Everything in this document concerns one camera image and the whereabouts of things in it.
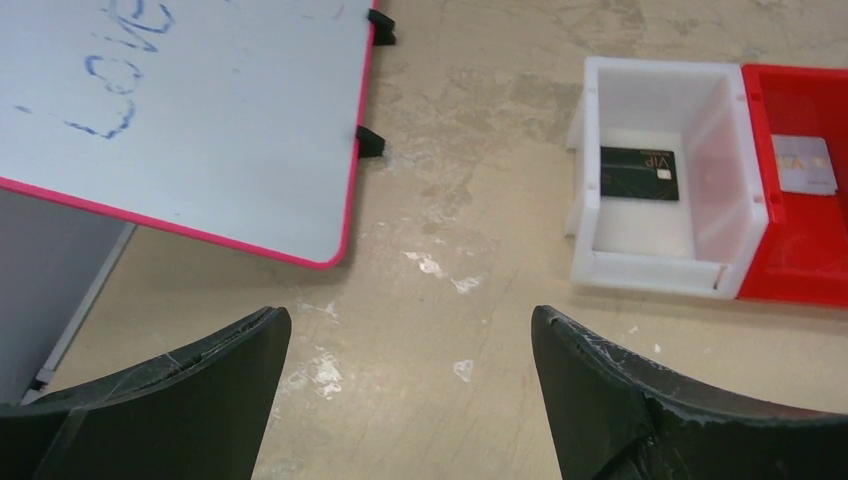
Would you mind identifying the white plastic bin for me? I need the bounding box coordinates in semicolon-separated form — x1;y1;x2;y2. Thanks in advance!
565;57;768;299

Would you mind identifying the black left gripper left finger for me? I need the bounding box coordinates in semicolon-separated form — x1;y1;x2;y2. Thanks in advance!
1;307;292;479

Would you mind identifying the black credit card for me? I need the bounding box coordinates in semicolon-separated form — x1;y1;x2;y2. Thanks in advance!
600;146;680;202

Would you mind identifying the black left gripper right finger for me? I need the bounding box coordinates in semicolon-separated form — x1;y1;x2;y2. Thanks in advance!
531;305;847;479

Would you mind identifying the red plastic bin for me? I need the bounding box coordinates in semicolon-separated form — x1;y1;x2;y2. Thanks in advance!
738;64;847;308

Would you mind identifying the pink framed whiteboard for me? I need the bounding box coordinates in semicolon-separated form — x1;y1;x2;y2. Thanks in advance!
1;0;396;269

